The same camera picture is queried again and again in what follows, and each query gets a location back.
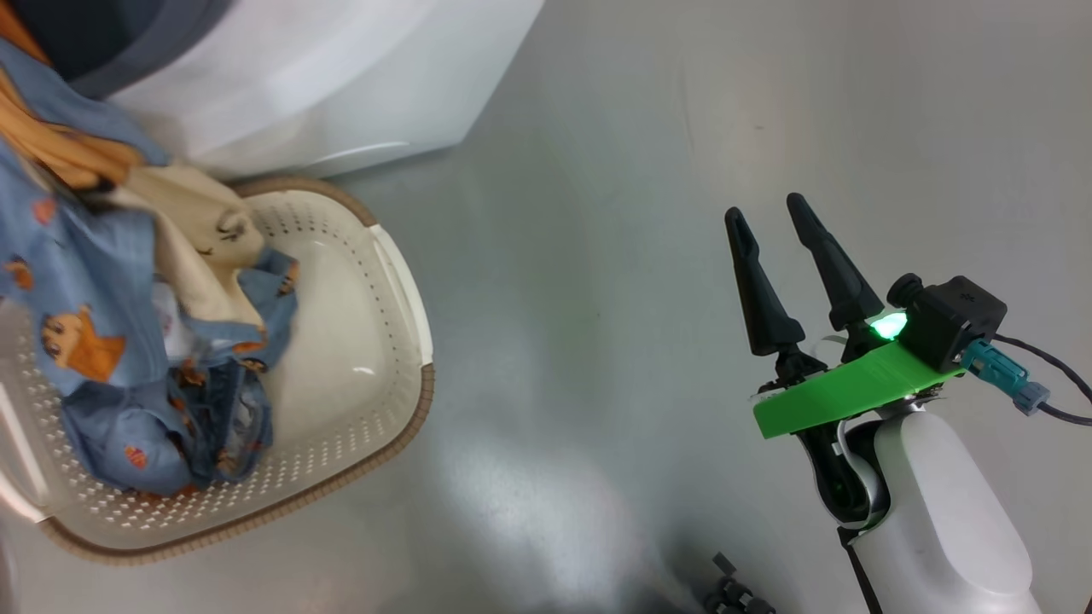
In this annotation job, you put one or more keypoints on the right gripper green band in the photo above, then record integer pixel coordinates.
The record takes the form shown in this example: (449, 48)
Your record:
(853, 388)

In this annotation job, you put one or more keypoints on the cream cartoon print garment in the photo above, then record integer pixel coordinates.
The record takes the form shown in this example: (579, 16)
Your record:
(200, 230)

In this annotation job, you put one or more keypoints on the blue cartoon print garment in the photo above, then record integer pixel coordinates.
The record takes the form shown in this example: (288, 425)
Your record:
(94, 281)

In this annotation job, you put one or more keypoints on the orange garment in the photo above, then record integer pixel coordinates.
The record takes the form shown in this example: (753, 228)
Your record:
(60, 153)

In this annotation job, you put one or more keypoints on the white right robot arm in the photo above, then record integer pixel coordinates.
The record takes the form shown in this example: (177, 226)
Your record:
(947, 512)

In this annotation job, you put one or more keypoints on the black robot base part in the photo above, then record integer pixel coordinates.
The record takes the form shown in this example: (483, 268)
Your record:
(738, 593)

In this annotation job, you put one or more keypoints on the cream perforated laundry basket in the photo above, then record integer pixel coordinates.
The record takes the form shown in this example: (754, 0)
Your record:
(341, 358)

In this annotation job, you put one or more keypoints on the white front-load washing machine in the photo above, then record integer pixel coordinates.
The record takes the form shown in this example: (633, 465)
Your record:
(341, 77)

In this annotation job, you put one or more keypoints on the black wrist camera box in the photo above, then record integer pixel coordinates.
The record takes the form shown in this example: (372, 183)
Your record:
(951, 320)

